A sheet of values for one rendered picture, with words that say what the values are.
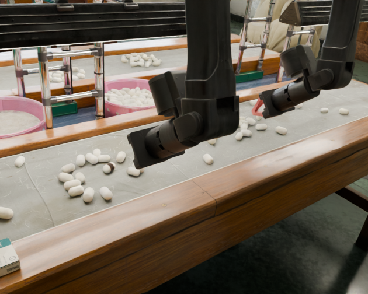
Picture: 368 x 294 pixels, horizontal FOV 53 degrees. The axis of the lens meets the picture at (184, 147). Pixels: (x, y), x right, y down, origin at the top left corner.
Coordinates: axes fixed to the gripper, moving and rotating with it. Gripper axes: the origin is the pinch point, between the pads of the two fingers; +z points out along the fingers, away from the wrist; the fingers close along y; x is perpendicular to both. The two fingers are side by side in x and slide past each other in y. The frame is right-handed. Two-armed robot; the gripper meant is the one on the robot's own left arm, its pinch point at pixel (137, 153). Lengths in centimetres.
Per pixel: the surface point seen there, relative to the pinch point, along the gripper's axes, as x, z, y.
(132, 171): 3.1, 12.8, -3.9
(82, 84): -33, 54, -16
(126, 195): 7.7, 9.4, 1.0
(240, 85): -21, 55, -91
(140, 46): -56, 83, -63
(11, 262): 11.2, -2.1, 27.7
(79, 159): -3.8, 20.3, 5.1
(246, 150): 7.1, 10.2, -38.6
